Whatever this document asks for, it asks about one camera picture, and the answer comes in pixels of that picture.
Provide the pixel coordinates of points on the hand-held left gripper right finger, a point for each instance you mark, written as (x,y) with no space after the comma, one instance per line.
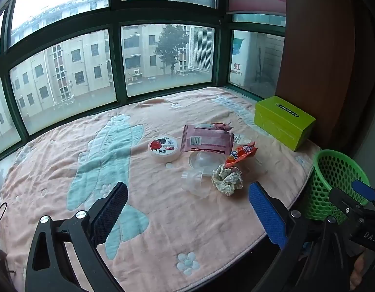
(266,216)

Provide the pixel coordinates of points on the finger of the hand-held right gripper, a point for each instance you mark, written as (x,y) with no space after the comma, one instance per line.
(342,202)
(363,190)

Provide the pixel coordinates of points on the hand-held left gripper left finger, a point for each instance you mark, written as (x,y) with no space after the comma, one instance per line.
(109,213)

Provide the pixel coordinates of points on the green perforated plastic basket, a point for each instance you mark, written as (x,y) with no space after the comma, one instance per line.
(324,173)

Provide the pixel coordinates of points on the paper ball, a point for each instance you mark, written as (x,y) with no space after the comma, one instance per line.
(228,181)

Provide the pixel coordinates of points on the orange sausage wrapper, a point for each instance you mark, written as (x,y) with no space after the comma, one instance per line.
(240,153)

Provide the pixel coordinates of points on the small clear plastic cup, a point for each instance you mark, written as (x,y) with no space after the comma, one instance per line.
(196,185)

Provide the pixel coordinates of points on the small white packet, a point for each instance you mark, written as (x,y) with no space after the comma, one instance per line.
(242,140)

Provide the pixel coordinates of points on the round white strawberry-lid container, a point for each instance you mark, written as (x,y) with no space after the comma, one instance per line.
(164,149)

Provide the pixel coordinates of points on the pink snack packet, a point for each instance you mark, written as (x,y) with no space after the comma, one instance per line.
(205,141)

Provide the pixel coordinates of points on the pink printed blanket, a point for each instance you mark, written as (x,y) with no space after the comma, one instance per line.
(175,219)

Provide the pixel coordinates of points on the green cardboard box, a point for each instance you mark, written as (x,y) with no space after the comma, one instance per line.
(278,118)

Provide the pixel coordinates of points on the brown wooden panel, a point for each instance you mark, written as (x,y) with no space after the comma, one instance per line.
(315,51)

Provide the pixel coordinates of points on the apartment building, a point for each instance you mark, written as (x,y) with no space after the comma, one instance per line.
(74,70)

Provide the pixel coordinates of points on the tree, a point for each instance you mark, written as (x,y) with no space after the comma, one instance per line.
(170,48)

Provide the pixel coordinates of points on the white louvred shutter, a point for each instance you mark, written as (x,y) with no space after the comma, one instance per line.
(201,50)

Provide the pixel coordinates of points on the green window frame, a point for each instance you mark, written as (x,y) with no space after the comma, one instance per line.
(117,67)

